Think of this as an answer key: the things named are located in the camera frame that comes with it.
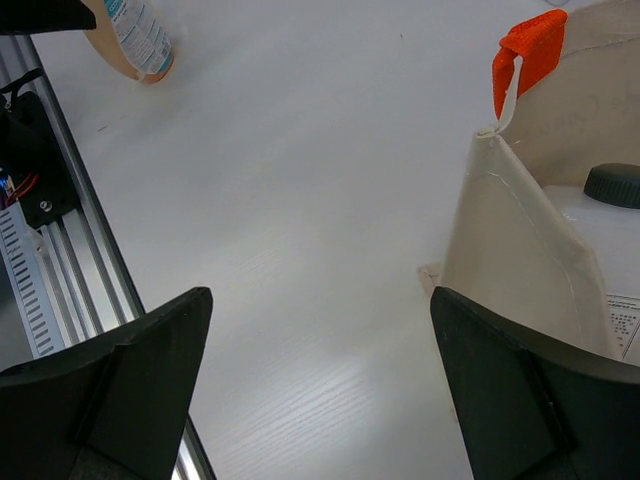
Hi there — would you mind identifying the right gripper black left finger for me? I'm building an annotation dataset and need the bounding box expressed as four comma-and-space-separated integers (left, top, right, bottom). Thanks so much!
1, 287, 213, 479

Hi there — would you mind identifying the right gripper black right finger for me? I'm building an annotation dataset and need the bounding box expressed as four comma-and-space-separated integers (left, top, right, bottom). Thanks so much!
430, 287, 639, 479

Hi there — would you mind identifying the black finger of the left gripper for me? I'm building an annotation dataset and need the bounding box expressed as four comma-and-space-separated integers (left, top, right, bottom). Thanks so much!
0, 0, 97, 36

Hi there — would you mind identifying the peach liquid clear bottle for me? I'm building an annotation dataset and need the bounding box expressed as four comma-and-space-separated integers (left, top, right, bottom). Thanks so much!
83, 0, 175, 84

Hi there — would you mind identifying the white square bottle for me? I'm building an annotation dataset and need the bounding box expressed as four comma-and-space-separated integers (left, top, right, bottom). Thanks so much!
544, 163, 639, 365

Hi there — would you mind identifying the canvas tote bag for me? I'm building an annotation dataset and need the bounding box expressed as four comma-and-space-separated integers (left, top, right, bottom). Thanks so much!
439, 1, 639, 363

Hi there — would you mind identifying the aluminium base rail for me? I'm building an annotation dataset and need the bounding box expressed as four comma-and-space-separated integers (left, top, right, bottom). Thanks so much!
1, 36, 217, 479

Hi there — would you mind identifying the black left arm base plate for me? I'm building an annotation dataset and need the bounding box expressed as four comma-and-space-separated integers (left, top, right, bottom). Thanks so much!
1, 68, 80, 229

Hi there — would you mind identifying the white slotted cable duct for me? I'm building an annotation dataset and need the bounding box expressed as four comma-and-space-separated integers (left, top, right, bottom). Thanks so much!
1, 203, 71, 369

